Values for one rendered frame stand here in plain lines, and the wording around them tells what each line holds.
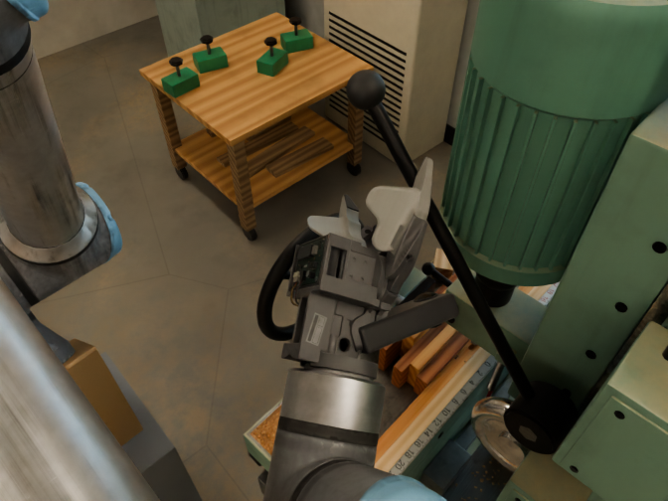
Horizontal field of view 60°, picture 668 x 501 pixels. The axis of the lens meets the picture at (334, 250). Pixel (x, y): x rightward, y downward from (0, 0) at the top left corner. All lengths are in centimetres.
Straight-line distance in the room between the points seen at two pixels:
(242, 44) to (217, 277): 91
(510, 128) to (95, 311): 188
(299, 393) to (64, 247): 61
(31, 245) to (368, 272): 63
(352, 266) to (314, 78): 169
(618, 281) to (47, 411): 47
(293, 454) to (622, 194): 34
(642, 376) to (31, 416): 42
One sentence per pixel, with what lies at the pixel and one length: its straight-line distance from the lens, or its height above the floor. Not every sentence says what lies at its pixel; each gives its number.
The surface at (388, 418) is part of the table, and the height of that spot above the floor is 90.
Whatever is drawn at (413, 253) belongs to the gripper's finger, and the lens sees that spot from 52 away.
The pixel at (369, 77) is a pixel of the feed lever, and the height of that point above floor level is 142.
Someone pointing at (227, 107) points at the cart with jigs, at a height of 53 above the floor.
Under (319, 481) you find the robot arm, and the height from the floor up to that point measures 126.
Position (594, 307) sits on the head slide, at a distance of 62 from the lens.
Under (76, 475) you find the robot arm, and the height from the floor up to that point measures 136.
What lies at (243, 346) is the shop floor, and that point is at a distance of 201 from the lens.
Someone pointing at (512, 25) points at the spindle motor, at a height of 147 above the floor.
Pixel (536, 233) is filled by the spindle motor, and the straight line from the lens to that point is 60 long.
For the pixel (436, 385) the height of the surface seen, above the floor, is 94.
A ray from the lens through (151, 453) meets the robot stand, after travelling 128.
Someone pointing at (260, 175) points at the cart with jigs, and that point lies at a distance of 230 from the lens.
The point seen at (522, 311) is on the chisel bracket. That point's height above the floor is 107.
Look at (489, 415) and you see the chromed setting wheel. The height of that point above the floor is 105.
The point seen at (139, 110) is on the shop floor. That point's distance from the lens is 308.
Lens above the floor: 169
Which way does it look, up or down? 49 degrees down
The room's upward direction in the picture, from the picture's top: straight up
